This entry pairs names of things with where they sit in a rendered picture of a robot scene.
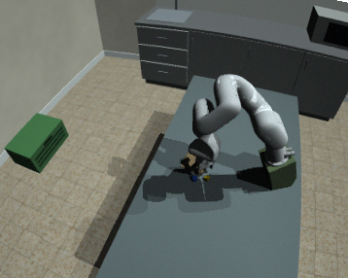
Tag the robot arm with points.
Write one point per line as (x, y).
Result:
(227, 89)

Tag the tan square mat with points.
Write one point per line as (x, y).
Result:
(189, 161)

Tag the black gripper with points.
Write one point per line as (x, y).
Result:
(201, 163)

